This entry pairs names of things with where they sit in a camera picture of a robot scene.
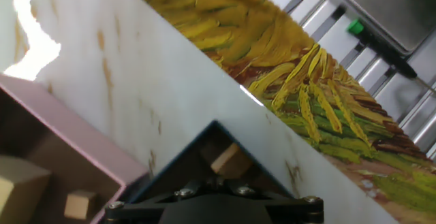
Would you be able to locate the white marble pattern mat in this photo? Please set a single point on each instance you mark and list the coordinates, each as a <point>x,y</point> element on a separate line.
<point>153,81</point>

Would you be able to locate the square silver metal plate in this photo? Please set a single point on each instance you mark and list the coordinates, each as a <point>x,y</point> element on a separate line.
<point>391,9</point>

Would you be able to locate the pink cardboard box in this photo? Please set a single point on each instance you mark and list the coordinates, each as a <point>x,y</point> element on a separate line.
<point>85,135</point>

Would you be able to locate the large wooden cube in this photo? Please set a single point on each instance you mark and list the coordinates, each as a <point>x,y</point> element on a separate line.
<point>17,190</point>

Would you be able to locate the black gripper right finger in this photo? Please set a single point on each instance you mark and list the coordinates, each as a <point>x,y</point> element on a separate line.
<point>293,208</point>

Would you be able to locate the tiny wooden cube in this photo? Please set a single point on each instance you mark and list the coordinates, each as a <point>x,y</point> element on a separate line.
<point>79,204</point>

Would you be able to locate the yellow green painted cloth strip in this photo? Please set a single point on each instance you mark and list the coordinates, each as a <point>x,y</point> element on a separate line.
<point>289,64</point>

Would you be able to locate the dark blue cardboard box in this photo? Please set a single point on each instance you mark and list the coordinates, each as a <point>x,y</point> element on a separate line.
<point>190,149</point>

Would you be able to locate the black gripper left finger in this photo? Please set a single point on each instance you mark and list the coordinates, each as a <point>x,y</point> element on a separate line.
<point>143,208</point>

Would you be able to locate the medium wooden cube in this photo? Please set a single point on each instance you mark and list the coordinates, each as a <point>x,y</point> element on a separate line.
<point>231,162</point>

